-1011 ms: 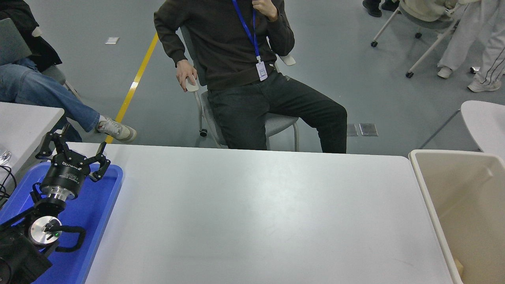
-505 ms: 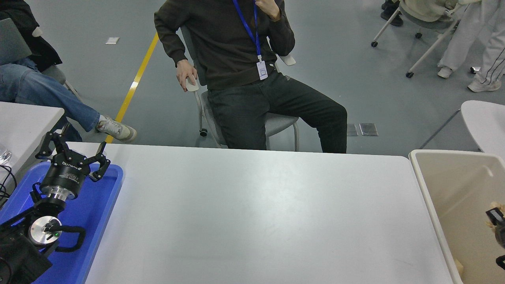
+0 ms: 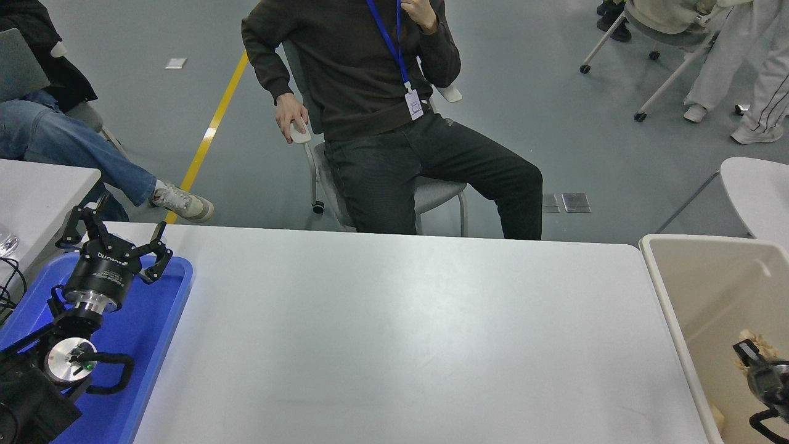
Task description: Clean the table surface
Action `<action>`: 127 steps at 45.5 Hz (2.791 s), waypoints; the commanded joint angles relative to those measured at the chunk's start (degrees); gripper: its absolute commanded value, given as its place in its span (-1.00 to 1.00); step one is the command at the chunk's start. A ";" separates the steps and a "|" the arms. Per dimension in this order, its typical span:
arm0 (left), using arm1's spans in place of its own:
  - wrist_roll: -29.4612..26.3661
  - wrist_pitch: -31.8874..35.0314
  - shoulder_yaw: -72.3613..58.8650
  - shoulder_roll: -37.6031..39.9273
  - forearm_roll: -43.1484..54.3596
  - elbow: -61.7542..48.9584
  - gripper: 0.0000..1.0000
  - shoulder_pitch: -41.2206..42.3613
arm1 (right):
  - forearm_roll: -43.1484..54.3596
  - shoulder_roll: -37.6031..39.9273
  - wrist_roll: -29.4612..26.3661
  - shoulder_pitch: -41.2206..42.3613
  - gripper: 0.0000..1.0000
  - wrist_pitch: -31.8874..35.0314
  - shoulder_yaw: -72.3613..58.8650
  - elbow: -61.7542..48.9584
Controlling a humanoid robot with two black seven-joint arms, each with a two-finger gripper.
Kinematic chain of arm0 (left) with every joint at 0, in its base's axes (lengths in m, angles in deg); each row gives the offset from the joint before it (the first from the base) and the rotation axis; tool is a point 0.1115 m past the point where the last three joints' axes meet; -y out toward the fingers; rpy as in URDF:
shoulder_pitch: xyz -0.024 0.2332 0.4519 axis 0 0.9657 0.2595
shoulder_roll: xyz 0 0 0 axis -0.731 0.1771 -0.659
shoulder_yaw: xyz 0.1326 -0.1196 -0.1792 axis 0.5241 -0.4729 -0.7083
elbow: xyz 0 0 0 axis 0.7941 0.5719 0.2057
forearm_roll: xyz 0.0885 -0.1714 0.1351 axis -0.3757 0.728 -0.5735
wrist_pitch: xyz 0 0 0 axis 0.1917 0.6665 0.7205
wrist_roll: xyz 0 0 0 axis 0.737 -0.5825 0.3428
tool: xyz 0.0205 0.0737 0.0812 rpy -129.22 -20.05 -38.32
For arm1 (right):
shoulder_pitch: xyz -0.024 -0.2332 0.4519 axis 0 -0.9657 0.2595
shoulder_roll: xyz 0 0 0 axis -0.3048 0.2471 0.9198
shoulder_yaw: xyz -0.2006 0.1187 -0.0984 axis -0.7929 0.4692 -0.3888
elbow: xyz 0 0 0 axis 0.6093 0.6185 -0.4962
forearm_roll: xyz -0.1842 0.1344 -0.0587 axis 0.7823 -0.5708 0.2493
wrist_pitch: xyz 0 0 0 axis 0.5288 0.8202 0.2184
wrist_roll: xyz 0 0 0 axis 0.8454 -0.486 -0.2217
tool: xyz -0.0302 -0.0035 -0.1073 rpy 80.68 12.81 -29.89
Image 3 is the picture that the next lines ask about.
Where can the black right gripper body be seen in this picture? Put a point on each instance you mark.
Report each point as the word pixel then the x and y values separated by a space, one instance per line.
pixel 770 382

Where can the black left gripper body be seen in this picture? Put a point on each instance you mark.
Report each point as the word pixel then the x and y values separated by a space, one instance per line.
pixel 102 271

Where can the tan paper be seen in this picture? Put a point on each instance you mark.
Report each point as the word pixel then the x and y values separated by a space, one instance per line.
pixel 761 345

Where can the person's right hand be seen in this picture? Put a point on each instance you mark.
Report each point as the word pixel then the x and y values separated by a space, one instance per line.
pixel 290 117

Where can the person's left hand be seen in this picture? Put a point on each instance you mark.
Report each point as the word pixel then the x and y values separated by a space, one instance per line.
pixel 422 15

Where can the small tan scrap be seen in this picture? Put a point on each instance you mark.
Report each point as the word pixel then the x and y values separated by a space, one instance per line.
pixel 719 419

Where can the white side table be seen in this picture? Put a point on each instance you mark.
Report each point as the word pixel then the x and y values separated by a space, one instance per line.
pixel 37 191

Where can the large pale plastic bin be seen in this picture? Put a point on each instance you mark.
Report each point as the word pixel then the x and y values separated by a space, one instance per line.
pixel 709 277

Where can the blue plastic tray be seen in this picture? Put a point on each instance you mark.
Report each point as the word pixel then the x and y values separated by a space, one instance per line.
pixel 148 345

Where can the clear glass object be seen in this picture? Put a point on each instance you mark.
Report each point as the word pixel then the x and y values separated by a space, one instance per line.
pixel 6 243

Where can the person with crossed legs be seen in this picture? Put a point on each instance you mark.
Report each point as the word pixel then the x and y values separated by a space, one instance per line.
pixel 49 135

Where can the grey chair seat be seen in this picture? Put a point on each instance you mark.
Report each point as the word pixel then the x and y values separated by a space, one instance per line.
pixel 83 114

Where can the grey laptop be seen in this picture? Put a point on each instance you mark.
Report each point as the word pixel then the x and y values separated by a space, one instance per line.
pixel 18 68

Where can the metal floor socket plate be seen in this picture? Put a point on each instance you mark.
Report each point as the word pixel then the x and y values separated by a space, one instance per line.
pixel 576 202
pixel 550 202

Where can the seated person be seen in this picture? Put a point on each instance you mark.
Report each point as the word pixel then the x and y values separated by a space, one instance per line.
pixel 370 74

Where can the grey office chair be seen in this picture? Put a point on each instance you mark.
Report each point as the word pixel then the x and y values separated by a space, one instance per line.
pixel 431 194

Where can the white-framed wheeled chair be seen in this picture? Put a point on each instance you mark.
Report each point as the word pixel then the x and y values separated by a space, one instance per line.
pixel 669 83

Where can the person with white shoes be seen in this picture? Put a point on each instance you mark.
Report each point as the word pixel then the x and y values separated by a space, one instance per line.
pixel 739 55

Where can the cream padded jacket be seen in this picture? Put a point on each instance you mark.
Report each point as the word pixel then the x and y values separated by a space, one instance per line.
pixel 662 13

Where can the standing person with black shoes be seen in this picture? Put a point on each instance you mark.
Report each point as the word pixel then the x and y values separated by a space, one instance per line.
pixel 613 24

